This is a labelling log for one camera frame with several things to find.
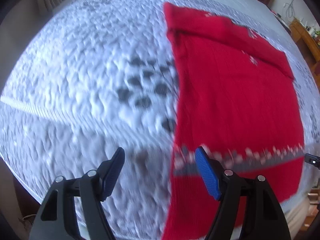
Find red knit sweater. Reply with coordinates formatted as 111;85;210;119
163;2;304;239

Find white wall cables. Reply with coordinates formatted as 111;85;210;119
283;0;301;20

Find grey quilted bedspread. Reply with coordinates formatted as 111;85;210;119
1;0;319;239

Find wooden desk cabinet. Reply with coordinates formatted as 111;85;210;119
289;18;319;79

